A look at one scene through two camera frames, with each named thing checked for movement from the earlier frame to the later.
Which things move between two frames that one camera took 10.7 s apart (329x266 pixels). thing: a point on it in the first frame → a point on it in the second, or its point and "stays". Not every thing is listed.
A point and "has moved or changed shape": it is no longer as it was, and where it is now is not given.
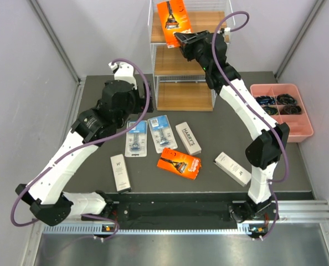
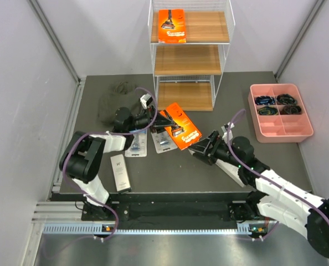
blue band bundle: (265, 100) stays
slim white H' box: (120, 172) stays
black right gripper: (187, 46) → (201, 148)
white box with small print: (233, 169) stays
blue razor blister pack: (162, 133) stays
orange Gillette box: (174, 19) has moved or changed shape
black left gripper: (141, 102) → (163, 123)
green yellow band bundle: (271, 110) stays
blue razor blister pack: (136, 140) stays
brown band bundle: (290, 110) stays
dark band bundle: (286, 98) stays
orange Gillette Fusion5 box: (180, 162) → (183, 132)
